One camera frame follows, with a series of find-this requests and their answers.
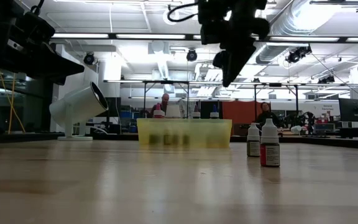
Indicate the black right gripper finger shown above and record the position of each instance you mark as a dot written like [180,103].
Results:
[220,59]
[236,62]

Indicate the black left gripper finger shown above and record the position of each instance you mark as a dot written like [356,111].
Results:
[56,77]
[45,60]

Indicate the large pink food colouring bottle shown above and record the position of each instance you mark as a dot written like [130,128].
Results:
[158,112]

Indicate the small olive dropper bottle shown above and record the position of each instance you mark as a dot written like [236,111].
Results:
[253,146]

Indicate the small red dropper bottle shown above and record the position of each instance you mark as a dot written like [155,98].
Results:
[269,152]

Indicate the white cylindrical projector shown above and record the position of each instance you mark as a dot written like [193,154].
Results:
[76,104]

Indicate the orange partition panel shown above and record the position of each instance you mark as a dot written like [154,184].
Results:
[238,112]

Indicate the person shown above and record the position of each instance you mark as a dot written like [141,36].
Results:
[264,115]
[164,102]

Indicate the long hanging light bar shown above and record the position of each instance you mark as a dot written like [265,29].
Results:
[151,36]

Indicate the yellow translucent plastic tray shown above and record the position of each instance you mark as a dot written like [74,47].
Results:
[197,133]

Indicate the black computer monitor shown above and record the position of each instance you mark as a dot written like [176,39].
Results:
[353,109]

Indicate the silver ventilation duct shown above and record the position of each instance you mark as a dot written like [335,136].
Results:
[291,21]

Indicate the black ceiling camera cluster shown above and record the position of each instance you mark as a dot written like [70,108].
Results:
[297,54]

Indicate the black aluminium table frame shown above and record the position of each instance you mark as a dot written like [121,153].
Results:
[322,141]

